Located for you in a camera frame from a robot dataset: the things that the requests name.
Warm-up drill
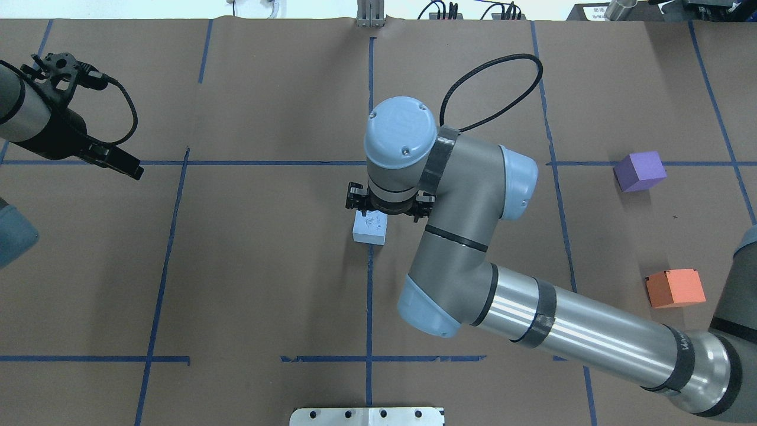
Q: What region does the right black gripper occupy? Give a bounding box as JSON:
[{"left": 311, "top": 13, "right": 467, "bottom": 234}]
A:
[{"left": 369, "top": 192, "right": 418, "bottom": 216}]

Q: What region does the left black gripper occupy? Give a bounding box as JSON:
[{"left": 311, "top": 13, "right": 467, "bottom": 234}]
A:
[{"left": 30, "top": 104, "right": 144, "bottom": 180}]

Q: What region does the blue foam block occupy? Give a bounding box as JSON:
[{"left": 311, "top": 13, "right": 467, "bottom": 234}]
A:
[{"left": 352, "top": 211, "right": 389, "bottom": 246}]

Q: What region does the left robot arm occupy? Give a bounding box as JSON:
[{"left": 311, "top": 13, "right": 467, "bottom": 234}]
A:
[{"left": 1, "top": 52, "right": 144, "bottom": 180}]

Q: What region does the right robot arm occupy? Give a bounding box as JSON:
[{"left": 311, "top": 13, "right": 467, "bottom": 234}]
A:
[{"left": 349, "top": 96, "right": 755, "bottom": 423}]

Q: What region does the purple foam block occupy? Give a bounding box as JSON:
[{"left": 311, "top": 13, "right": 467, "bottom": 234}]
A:
[{"left": 613, "top": 151, "right": 668, "bottom": 192}]

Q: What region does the orange foam block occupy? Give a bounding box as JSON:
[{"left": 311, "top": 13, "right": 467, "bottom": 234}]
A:
[{"left": 644, "top": 269, "right": 706, "bottom": 308}]

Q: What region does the metal cup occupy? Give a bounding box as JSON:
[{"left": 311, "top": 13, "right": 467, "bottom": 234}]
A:
[{"left": 604, "top": 0, "right": 638, "bottom": 21}]

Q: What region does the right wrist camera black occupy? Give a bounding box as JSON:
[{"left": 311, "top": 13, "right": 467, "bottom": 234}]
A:
[{"left": 345, "top": 182, "right": 436, "bottom": 223}]

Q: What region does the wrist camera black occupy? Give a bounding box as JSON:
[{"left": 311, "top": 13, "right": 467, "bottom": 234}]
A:
[
  {"left": 21, "top": 52, "right": 119, "bottom": 101},
  {"left": 345, "top": 182, "right": 436, "bottom": 223}
]

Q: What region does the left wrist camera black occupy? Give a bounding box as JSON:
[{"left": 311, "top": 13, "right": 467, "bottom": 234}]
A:
[{"left": 21, "top": 52, "right": 119, "bottom": 101}]

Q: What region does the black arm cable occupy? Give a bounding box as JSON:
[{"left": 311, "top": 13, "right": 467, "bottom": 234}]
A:
[{"left": 439, "top": 54, "right": 544, "bottom": 134}]

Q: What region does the aluminium frame post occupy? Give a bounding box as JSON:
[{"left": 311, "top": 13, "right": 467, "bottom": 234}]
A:
[{"left": 356, "top": 0, "right": 386, "bottom": 28}]

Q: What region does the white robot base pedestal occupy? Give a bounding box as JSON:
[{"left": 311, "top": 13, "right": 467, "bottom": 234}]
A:
[{"left": 289, "top": 406, "right": 447, "bottom": 425}]

